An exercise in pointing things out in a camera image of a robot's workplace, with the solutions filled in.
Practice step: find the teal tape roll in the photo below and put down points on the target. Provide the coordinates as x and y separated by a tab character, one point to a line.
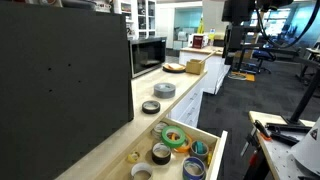
199	147

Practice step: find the wooden spoon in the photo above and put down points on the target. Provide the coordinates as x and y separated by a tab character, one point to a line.
208	56

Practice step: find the black steel microwave oven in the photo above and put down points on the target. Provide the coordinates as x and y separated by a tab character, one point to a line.
146	56

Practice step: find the small yellow tape roll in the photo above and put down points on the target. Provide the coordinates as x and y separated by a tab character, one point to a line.
132	158

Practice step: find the robot mounting table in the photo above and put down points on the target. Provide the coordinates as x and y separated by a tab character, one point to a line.
280	156

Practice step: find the green tape roll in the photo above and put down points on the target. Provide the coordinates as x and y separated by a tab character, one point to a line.
165	140

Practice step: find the black masking tape roll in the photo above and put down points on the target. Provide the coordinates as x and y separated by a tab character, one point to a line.
144	108

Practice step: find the blue tape roll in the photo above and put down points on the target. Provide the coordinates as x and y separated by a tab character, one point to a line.
184	170

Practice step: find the white glass shelving cabinet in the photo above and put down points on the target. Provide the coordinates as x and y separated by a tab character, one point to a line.
141	16

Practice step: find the black stand pole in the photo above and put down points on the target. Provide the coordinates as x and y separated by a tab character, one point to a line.
305	98

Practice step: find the orange tape roll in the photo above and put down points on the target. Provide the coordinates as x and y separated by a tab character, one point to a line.
185	148

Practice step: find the red and white appliance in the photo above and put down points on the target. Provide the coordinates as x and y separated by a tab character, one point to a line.
199	41

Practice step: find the clear tape roll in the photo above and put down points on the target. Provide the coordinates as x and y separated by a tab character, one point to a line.
156	132

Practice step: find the white cabinet under counter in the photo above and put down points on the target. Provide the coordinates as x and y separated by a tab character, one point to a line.
190	106

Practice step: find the small wooden box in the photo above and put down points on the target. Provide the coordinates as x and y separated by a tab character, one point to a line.
194	68

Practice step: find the white kitchen island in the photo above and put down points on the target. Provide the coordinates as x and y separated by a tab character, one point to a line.
213	73

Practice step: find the open wooden drawer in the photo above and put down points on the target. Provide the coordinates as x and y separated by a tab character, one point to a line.
219	156

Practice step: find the bread slice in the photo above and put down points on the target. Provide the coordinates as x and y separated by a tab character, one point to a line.
174	66

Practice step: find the black metal tool chest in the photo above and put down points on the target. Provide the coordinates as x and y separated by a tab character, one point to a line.
60	83

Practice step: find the black bar clamp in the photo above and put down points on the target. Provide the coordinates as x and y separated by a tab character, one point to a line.
283	138
290	127

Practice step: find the cardboard box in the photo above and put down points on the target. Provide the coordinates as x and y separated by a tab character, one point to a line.
219	35

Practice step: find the yellow floor mat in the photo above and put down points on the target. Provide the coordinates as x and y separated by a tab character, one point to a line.
248	77

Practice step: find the white tape roll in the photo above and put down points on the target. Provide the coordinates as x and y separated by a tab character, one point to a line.
133	170

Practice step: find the grey duct tape roll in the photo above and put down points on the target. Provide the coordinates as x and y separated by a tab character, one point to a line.
164	93

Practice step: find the black tape roll cream core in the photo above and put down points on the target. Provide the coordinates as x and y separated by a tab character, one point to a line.
161	161

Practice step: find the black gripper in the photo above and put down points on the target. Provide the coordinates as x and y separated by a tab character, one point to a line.
233	40

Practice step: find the yellow wet floor sign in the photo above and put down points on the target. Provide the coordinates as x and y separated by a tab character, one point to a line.
200	26

